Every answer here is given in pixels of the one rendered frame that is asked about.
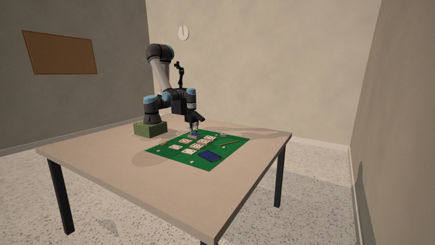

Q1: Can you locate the green felt mat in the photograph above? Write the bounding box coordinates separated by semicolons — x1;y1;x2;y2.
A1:
145;129;250;171

